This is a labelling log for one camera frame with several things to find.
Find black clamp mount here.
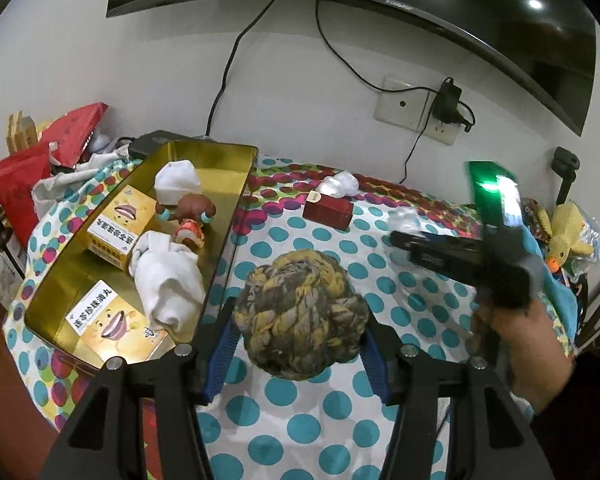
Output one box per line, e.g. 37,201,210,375
551,146,582,208

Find small yellow medicine box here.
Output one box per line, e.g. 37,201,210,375
86,184,158,267

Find small white cloth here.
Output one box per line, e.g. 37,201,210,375
153,159,202,207

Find black power adapter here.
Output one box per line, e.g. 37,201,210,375
432,77,463,123

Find blue cloth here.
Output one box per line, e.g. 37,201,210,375
522,225,581,356

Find person's right forearm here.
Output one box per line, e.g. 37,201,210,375
505,340,577,411

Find white cloth large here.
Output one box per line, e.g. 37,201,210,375
129,230,206,333

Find gold tin box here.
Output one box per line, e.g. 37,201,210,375
24,140,260,378

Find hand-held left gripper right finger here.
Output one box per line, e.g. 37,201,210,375
361,310,556,480

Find black plug cable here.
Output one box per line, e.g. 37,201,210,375
315,0,477,133

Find black set-top box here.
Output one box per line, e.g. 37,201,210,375
130,130,207,161

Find black television cable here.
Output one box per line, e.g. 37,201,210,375
206,0,279,139

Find yellow grey rope ball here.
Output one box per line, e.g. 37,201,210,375
232,249,370,380

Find brown-haired doll figure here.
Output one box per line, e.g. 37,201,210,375
155,192,217,250

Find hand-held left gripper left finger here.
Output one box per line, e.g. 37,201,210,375
40,299,241,480

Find dark bottle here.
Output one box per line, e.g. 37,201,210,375
0,202,28,281

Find polka dot sheet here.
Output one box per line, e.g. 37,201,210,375
2,152,581,480

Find white wall socket plate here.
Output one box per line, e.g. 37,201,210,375
374,75,468,146

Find red gift bag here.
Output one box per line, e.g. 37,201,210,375
0,145,52,222

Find large yellow medicine box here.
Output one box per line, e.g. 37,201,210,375
65,292,170,366

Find clear plastic bag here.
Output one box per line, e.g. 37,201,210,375
577,215,600,267

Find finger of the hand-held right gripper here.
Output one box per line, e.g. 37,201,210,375
391,231,485,253
409,249,483,275

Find person's right hand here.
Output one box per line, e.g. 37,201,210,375
472,306,556,377

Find wooden blocks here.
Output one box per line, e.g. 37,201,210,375
5,112,41,153

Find crumpled clear plastic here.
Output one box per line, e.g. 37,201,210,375
316,171,361,198
387,208,426,236

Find dark red box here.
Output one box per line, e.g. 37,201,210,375
302,192,355,231

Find red flat packet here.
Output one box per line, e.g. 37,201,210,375
40,102,108,168

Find yellow duck plush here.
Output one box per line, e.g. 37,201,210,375
537,201,595,273

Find black adapter cable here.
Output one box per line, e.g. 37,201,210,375
400,119,432,186

